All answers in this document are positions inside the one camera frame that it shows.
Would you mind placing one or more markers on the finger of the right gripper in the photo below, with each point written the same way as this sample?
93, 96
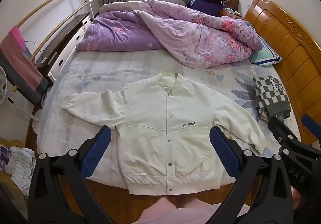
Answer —
312, 126
285, 137

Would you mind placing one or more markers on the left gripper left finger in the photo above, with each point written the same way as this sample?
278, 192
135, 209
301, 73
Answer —
46, 201

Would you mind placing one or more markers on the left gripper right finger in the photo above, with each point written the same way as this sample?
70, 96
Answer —
273, 202

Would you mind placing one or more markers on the white snap-button jacket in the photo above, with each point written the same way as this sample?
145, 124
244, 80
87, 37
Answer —
163, 124

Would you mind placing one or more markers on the pink sleeve forearm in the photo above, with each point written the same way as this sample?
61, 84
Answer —
193, 210

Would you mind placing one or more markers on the striped clothes on floor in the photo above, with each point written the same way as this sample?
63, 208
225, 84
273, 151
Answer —
18, 165

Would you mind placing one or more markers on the dark purple clothes pile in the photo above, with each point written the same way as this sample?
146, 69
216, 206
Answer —
210, 7

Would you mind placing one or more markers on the checkered folded sweater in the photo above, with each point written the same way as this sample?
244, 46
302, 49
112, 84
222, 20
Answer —
271, 98

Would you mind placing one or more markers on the floral printed bed sheet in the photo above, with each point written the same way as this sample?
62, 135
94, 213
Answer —
91, 71

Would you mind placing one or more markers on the wooden headboard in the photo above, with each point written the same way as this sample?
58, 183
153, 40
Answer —
299, 68

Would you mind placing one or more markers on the white standing fan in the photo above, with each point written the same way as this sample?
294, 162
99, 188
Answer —
4, 96

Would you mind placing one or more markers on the light blue striped pillow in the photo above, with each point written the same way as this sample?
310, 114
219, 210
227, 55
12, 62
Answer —
265, 57

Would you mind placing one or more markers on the pink towel on rack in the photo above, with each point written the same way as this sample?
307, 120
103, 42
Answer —
19, 69

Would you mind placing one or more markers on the purple floral quilt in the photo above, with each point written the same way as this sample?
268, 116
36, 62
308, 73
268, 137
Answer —
195, 39

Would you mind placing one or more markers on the white drawer cabinet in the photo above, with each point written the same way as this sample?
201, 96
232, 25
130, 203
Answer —
56, 54

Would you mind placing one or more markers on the wooden nightstand by window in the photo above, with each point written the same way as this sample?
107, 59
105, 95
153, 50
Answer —
230, 9

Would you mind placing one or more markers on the wooden drying rack poles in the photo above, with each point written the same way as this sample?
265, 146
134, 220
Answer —
44, 18

